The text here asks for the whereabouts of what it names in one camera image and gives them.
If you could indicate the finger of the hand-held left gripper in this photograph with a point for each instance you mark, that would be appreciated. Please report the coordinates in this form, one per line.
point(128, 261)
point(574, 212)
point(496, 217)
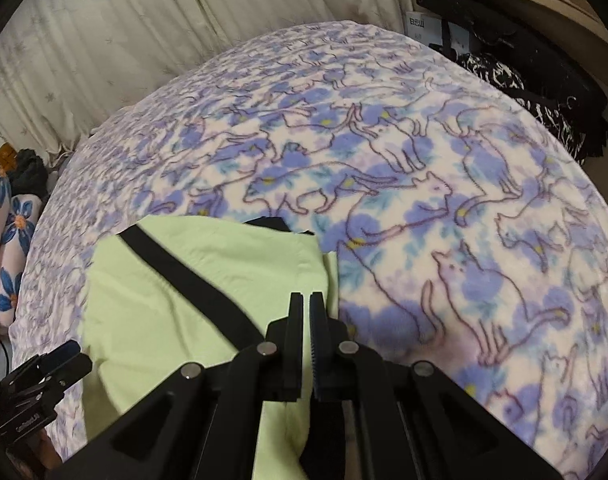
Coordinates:
point(59, 356)
point(59, 382)

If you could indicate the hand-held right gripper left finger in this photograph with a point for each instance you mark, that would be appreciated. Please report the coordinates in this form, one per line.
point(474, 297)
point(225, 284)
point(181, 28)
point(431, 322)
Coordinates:
point(295, 350)

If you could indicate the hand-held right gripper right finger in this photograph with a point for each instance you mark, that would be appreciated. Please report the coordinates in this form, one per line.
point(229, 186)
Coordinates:
point(319, 355)

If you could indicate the green and black hooded jacket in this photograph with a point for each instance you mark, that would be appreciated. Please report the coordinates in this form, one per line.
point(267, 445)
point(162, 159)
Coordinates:
point(149, 310)

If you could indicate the black clothes pile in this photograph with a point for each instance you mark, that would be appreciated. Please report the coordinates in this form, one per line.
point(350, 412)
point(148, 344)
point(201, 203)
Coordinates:
point(30, 172)

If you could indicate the rolled blue flower quilt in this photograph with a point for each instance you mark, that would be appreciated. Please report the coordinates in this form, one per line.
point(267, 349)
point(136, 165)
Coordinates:
point(9, 240)

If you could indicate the purple cat print blanket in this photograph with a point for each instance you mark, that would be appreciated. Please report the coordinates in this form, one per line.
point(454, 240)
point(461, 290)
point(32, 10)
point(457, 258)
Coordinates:
point(409, 185)

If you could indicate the black white patterned cloth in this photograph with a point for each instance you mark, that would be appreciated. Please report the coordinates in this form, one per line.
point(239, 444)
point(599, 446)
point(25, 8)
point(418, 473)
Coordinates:
point(529, 95)

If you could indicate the beige patterned curtain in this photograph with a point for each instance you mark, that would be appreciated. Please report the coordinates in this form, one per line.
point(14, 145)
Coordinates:
point(134, 25)

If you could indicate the white cardboard box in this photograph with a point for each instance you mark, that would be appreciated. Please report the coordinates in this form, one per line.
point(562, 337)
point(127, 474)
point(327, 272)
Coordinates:
point(426, 32)

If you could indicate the black bag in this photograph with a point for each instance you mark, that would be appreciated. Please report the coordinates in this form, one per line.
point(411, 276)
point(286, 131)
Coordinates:
point(559, 65)

